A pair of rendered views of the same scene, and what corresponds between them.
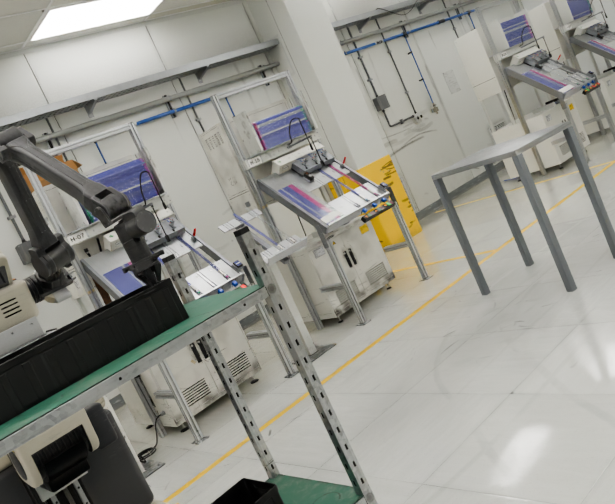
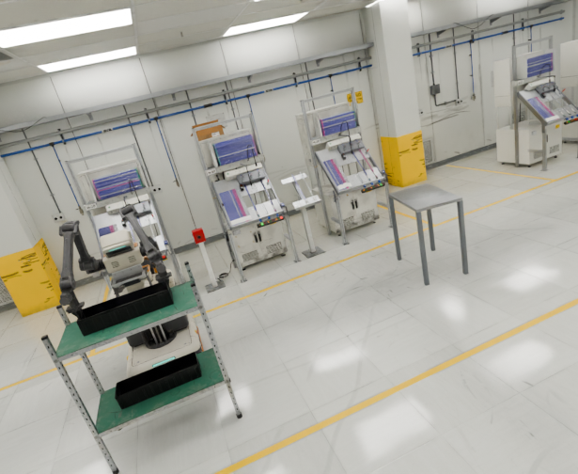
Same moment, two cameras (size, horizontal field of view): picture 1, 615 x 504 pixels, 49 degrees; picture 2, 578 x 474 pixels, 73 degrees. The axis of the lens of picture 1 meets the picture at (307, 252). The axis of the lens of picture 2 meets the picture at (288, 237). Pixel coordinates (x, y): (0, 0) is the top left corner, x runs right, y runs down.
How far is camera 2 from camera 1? 1.62 m
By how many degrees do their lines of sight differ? 25
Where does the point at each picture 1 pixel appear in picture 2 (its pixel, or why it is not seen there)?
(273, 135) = (331, 128)
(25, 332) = (135, 269)
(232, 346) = (274, 238)
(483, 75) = (503, 91)
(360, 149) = (402, 124)
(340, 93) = (400, 86)
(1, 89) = (204, 61)
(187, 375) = (249, 246)
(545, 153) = (523, 154)
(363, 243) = (365, 197)
